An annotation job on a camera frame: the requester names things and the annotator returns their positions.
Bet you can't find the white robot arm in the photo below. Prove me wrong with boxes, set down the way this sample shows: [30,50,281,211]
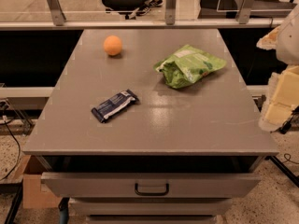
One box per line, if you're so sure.
[257,5,299,132]

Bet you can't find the black drawer handle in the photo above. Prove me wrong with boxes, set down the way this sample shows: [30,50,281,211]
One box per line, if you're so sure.
[135,183,169,197]

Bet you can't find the black floor cable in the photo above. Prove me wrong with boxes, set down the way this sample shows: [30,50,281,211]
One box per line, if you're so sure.
[0,100,21,182]

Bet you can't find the cardboard box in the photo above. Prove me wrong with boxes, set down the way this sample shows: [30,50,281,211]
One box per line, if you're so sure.
[13,155,61,209]

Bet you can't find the green chip bag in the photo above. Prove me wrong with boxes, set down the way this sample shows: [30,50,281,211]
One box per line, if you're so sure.
[153,45,226,89]

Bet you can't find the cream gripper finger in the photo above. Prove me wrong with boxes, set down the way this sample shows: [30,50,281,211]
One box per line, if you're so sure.
[256,26,279,50]
[259,66,299,132]

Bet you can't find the grey open top drawer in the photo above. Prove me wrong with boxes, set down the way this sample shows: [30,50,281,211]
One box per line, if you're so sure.
[40,155,263,200]

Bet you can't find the orange fruit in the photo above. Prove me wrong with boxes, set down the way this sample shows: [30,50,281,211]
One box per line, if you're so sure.
[103,35,122,56]

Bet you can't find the grey bottom drawer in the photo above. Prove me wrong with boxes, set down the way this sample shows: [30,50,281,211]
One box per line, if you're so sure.
[87,216,216,224]

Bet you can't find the person legs in background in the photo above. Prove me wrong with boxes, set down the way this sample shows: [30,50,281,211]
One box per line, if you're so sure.
[136,0,164,16]

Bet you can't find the blue rxbar blueberry wrapper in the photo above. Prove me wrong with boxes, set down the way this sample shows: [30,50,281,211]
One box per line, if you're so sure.
[91,90,139,123]

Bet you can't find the metal guard rail frame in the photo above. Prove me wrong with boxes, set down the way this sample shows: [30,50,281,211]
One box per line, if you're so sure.
[0,0,285,32]

